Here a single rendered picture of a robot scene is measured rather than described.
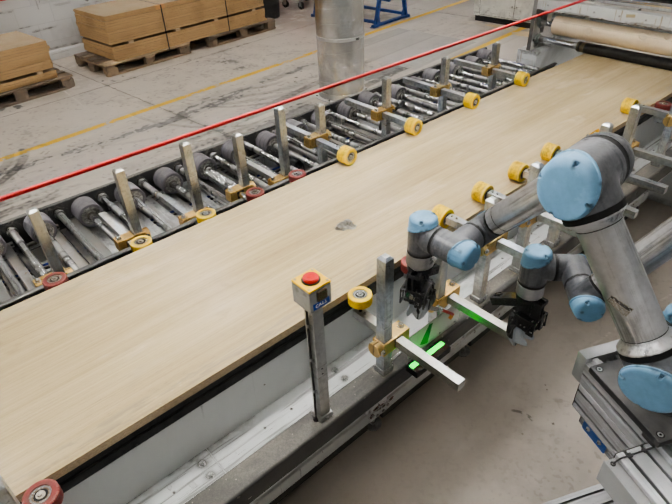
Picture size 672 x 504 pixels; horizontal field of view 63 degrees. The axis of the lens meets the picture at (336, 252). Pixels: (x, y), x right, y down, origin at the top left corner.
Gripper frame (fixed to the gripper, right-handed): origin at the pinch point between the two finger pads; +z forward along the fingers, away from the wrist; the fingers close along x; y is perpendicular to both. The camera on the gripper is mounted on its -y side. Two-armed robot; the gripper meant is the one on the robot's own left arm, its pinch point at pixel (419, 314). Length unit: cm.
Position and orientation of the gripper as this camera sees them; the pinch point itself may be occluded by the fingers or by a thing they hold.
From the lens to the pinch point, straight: 162.8
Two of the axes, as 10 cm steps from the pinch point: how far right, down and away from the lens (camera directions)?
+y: -4.8, 5.3, -7.0
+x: 8.8, 2.5, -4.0
